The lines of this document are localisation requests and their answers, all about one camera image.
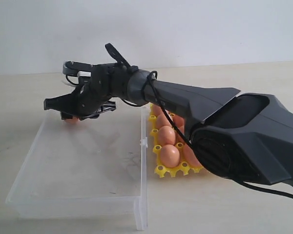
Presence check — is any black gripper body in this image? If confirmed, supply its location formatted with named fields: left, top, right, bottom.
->
left=43, top=83, right=116, bottom=120

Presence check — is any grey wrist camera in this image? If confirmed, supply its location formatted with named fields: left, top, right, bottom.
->
left=62, top=61, right=94, bottom=78

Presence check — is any yellow plastic egg tray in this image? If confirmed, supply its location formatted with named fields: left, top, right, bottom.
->
left=148, top=104, right=203, bottom=178

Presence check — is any brown egg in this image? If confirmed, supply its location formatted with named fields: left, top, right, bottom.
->
left=176, top=125, right=185, bottom=144
left=157, top=126, right=176, bottom=146
left=64, top=118, right=79, bottom=124
left=155, top=114, right=172, bottom=129
left=172, top=115, right=185, bottom=132
left=183, top=144, right=202, bottom=168
left=151, top=104, right=163, bottom=117
left=160, top=145, right=180, bottom=168

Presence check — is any black cable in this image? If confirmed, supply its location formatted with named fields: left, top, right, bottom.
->
left=105, top=43, right=293, bottom=213

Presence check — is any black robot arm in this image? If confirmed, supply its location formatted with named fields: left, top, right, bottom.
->
left=43, top=62, right=293, bottom=193

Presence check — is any clear plastic tray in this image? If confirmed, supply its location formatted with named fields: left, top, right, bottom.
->
left=6, top=103, right=149, bottom=231

